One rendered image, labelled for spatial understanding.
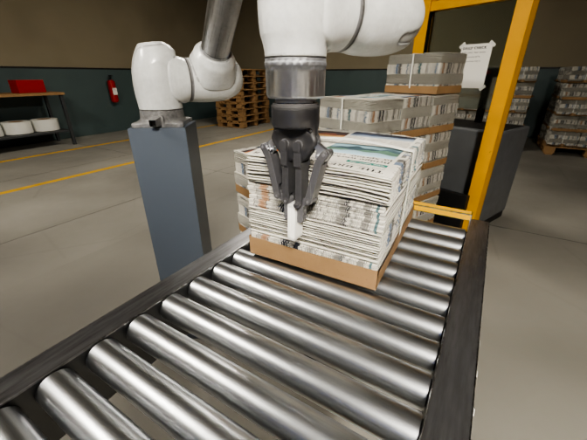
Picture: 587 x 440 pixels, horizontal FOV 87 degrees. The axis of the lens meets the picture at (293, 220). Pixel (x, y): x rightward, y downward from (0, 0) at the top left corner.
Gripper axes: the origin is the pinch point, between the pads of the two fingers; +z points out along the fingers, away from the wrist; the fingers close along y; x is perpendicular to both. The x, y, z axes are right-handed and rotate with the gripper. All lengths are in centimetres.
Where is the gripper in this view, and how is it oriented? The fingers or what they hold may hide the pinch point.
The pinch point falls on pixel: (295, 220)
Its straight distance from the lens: 56.4
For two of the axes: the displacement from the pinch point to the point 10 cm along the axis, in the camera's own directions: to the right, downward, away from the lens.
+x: -5.2, 3.6, -7.7
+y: -8.5, -2.2, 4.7
